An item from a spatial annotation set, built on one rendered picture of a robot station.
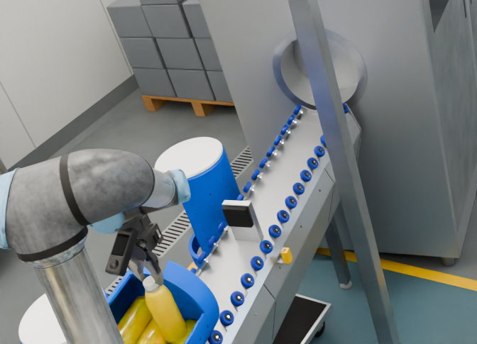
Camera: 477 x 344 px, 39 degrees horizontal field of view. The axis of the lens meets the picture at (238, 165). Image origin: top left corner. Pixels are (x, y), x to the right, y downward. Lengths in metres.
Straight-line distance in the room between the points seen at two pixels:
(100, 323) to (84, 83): 4.64
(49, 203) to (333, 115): 1.11
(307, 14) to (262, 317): 0.90
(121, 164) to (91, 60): 4.71
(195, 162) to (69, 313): 1.48
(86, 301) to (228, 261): 1.12
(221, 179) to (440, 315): 1.19
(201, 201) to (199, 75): 2.53
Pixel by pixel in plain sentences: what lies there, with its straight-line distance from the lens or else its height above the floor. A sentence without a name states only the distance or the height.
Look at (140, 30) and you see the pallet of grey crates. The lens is 5.16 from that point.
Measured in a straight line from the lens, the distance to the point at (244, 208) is 2.12.
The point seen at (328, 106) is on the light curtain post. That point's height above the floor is 1.36.
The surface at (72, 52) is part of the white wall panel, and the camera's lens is 5.62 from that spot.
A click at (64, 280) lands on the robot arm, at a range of 1.10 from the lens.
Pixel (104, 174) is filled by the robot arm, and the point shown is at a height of 1.82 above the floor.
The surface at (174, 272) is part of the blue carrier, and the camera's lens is 1.76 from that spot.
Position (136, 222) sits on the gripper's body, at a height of 1.44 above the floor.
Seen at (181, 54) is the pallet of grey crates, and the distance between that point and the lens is 4.98.
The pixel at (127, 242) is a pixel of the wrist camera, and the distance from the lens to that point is 1.58.
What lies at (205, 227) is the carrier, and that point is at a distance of 2.60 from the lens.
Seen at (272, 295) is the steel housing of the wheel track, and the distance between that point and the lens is 2.12.
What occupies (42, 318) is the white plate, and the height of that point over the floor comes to 1.04.
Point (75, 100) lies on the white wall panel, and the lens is 5.65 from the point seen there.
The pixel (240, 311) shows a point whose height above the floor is 0.93.
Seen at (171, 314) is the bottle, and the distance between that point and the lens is 1.73.
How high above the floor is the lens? 2.29
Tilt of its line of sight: 31 degrees down
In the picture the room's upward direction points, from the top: 20 degrees counter-clockwise
